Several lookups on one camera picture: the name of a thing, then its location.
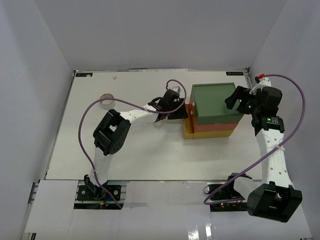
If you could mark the black label corner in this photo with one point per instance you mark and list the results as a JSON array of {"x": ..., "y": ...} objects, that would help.
[
  {"x": 234, "y": 73},
  {"x": 83, "y": 74}
]

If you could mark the yellow drawer tray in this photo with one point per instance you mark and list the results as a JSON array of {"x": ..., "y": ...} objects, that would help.
[{"x": 187, "y": 126}]

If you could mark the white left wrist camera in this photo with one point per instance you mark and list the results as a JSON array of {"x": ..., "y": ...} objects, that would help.
[{"x": 177, "y": 89}]

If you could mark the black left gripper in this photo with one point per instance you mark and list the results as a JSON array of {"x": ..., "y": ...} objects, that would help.
[{"x": 180, "y": 114}]

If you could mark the yellow drawer box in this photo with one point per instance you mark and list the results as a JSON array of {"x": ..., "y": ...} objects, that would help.
[{"x": 212, "y": 134}]

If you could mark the small clear tape roll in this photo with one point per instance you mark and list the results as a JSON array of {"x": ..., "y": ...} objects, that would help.
[{"x": 158, "y": 124}]

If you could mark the black label right corner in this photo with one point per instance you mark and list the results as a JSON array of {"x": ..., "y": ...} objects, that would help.
[{"x": 234, "y": 73}]

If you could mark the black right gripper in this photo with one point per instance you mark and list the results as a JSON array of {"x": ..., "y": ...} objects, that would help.
[{"x": 241, "y": 93}]

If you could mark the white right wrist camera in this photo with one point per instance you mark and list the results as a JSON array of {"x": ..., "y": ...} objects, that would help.
[{"x": 261, "y": 82}]

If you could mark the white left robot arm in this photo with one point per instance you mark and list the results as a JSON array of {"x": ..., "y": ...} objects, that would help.
[{"x": 111, "y": 133}]

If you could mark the large clear tape roll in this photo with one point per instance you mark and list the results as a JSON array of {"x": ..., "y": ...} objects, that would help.
[{"x": 107, "y": 101}]

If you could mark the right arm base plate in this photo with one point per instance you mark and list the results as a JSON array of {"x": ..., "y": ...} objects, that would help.
[{"x": 226, "y": 193}]

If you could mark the black label left corner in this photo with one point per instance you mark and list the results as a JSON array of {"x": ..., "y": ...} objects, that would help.
[{"x": 83, "y": 74}]

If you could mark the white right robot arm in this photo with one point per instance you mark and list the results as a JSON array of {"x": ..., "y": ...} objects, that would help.
[{"x": 275, "y": 199}]

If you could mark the green drawer box shell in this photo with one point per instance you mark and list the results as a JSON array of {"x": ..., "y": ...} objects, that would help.
[{"x": 208, "y": 102}]

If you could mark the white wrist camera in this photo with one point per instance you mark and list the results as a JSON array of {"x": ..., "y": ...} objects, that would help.
[
  {"x": 261, "y": 82},
  {"x": 177, "y": 89}
]

